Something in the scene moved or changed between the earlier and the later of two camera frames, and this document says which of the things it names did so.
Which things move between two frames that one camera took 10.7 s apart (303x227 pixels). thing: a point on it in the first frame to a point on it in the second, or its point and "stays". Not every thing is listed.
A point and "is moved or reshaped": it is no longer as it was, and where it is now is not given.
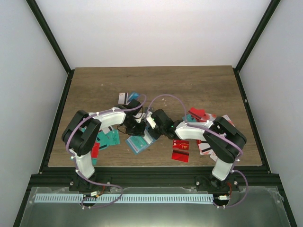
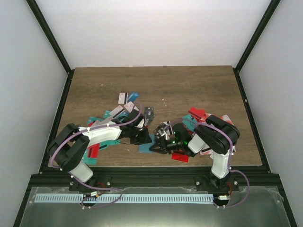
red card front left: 94,150 stays
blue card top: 133,95 stays
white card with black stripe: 121,98 stays
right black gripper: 155,135 to 161,151
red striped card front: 180,155 stays
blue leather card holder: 148,137 is moved or reshaped
